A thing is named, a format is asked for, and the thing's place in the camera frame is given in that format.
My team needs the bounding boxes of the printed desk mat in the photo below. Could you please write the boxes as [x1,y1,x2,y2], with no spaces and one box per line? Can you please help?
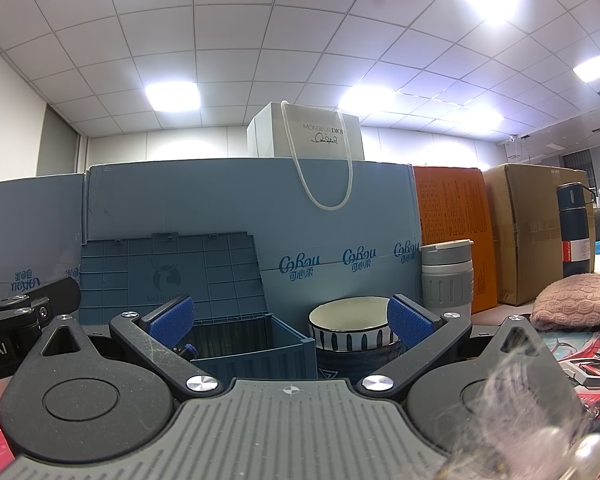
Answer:
[0,329,600,480]

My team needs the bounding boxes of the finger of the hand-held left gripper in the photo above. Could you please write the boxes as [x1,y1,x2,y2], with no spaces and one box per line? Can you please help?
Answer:
[0,276,82,322]

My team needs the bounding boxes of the striped white bowl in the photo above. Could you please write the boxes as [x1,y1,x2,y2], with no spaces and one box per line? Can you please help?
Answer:
[308,297,397,352]

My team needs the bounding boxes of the white paper bag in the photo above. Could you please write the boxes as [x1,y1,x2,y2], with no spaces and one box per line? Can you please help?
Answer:
[246,101,365,211]

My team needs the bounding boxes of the dark blue cup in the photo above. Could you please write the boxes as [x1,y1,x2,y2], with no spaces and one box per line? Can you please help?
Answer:
[315,340,405,382]

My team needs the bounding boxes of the dark blue thermos bottle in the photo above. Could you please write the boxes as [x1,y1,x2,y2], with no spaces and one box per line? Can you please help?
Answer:
[555,182,598,279]

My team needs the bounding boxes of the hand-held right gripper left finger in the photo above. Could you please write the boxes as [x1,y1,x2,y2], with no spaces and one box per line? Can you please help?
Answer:
[30,296,226,404]

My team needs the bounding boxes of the orange cardboard box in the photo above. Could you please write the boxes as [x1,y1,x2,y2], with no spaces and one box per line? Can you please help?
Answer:
[412,165,499,315]

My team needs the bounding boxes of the grey lidded cup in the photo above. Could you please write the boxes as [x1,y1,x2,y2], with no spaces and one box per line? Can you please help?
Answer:
[420,239,476,319]

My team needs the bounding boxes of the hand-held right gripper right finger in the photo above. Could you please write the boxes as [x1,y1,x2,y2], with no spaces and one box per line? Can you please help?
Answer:
[359,296,552,402]

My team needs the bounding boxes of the brown cardboard box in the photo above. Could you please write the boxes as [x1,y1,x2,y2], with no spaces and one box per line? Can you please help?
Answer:
[482,163,599,307]

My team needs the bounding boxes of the white fluffy pearl trim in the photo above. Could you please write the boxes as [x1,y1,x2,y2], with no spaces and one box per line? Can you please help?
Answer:
[437,350,600,480]

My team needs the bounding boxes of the pink knitted cloth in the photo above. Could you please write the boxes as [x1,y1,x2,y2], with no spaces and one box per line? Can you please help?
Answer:
[530,272,600,332]

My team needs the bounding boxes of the blue plastic storage box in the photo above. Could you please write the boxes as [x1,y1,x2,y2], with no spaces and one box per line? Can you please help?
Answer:
[79,232,317,381]

